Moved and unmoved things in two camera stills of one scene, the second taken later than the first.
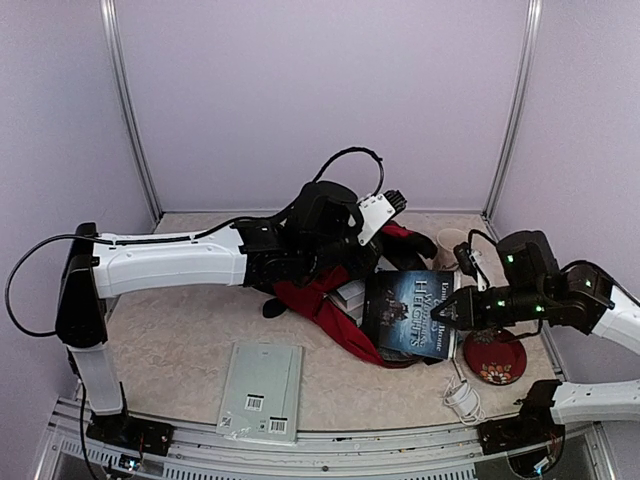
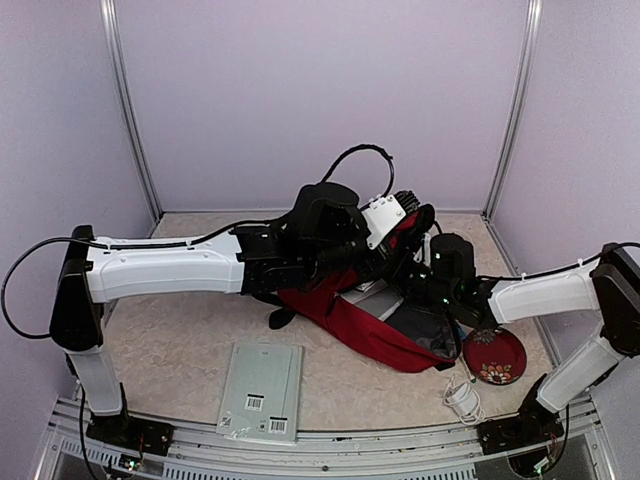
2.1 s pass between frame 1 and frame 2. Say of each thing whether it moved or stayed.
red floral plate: stayed
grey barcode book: stayed
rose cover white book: moved
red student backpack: moved
